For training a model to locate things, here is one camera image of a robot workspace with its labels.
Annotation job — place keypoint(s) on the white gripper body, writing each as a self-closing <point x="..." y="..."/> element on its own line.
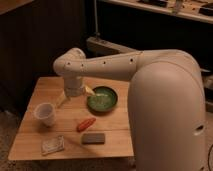
<point x="73" y="86"/>

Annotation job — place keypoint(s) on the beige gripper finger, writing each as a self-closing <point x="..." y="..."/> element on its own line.
<point x="89" y="91"/>
<point x="61" y="100"/>

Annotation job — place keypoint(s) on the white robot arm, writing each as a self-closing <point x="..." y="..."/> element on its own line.
<point x="166" y="103"/>

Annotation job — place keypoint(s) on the green bowl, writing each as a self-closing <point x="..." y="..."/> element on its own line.
<point x="104" y="99"/>

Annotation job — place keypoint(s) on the orange carrot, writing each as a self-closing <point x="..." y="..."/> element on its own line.
<point x="85" y="124"/>

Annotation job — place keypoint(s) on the wooden table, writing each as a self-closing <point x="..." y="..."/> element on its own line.
<point x="114" y="125"/>

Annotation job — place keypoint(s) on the long shelf bench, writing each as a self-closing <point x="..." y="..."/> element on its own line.
<point x="103" y="47"/>

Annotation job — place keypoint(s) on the white crumpled snack bag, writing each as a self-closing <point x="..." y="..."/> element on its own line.
<point x="52" y="145"/>

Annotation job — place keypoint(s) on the grey rectangular sponge block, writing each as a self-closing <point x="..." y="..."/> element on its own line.
<point x="93" y="138"/>

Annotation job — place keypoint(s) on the metal pole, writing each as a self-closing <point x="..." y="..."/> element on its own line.
<point x="97" y="33"/>

